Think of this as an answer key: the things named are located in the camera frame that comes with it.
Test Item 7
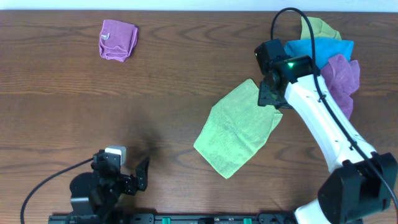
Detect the blue cloth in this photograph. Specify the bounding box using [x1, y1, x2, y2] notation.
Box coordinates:
[284, 37, 354, 68]

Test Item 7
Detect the purple crumpled cloth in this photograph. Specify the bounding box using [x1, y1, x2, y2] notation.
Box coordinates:
[321, 54, 360, 119]

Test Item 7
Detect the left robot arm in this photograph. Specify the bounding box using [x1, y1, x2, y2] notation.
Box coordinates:
[70, 153, 150, 223]

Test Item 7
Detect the light green cloth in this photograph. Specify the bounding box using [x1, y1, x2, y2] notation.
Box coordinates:
[193, 79, 283, 179]

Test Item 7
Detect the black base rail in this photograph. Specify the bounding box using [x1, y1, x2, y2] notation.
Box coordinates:
[48, 211, 363, 224]

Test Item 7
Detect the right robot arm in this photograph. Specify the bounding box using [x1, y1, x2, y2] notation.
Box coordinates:
[254, 39, 397, 223]

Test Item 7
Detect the folded purple cloth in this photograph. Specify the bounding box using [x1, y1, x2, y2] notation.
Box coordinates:
[98, 19, 139, 62]

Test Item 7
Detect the olive green cloth at back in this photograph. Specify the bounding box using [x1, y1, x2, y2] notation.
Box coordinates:
[300, 17, 341, 40]

